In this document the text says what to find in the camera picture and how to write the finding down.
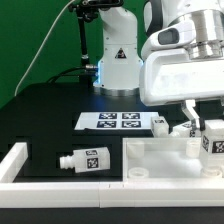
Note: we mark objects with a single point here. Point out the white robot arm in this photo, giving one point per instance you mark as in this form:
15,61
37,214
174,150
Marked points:
120,66

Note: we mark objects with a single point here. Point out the white U-shaped fence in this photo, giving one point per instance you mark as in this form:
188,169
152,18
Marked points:
128,193

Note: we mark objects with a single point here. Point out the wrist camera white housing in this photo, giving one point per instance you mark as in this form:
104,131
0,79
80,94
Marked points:
178,35

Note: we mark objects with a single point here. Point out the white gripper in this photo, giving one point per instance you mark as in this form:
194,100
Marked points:
169,76

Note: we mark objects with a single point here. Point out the white square table top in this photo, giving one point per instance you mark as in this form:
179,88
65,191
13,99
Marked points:
165,158

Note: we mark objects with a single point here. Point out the white sheet with tags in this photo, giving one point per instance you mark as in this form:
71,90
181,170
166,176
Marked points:
115,120

